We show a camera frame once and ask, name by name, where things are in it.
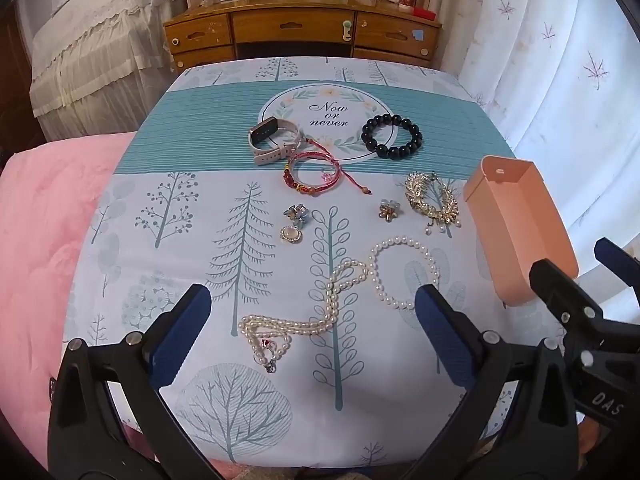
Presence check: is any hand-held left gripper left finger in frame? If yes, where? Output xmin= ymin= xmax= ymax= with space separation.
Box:
xmin=47 ymin=284 xmax=226 ymax=480

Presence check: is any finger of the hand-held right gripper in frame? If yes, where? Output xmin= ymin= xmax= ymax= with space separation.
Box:
xmin=594 ymin=238 xmax=640 ymax=291
xmin=529 ymin=259 xmax=640 ymax=357

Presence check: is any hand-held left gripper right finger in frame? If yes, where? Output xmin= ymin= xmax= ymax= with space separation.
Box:
xmin=400 ymin=284 xmax=581 ymax=480

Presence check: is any pink box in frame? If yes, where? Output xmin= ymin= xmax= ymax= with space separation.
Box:
xmin=462 ymin=156 xmax=581 ymax=308

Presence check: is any round pearl bracelet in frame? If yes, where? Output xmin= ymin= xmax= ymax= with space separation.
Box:
xmin=369 ymin=236 xmax=442 ymax=311

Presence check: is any long pearl necklace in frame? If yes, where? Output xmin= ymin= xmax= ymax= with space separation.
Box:
xmin=239 ymin=258 xmax=370 ymax=373

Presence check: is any gold leaf bracelet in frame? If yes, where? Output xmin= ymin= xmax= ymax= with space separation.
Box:
xmin=404 ymin=171 xmax=463 ymax=236

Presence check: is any red braided cord bracelet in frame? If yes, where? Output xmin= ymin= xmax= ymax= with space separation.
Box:
xmin=282 ymin=137 xmax=373 ymax=196

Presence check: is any black bead bracelet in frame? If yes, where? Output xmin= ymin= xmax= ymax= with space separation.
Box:
xmin=361 ymin=114 xmax=424 ymax=160

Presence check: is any beige strap smartwatch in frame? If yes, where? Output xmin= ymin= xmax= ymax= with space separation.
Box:
xmin=246 ymin=116 xmax=304 ymax=166

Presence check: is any flower brooch with round pendant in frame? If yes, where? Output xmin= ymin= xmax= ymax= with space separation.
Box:
xmin=280 ymin=204 xmax=312 ymax=246

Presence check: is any pink fluffy blanket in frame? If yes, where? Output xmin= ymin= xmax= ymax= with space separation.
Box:
xmin=0 ymin=132 xmax=401 ymax=480

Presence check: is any tree print tablecloth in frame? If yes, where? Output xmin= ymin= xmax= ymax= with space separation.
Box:
xmin=60 ymin=57 xmax=518 ymax=466

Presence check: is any cream lace bed cover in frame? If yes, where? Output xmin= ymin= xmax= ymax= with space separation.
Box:
xmin=27 ymin=0 xmax=188 ymax=143

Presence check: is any wooden desk with drawers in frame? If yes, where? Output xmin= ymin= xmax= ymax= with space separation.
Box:
xmin=164 ymin=0 xmax=443 ymax=68

